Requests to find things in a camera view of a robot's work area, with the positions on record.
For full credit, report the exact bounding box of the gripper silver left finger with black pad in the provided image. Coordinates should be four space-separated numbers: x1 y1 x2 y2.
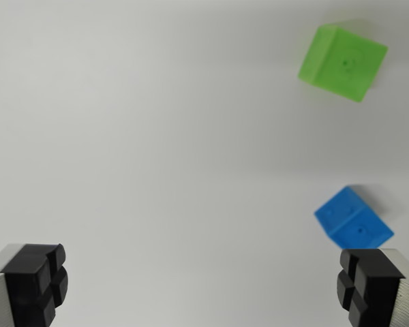
0 243 69 327

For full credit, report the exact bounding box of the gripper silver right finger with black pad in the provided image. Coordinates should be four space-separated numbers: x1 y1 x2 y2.
336 248 409 327

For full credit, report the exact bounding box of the green toy cube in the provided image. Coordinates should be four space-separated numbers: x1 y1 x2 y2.
297 24 389 104

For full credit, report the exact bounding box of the blue toy cube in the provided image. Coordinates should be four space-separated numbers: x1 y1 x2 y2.
314 185 395 250

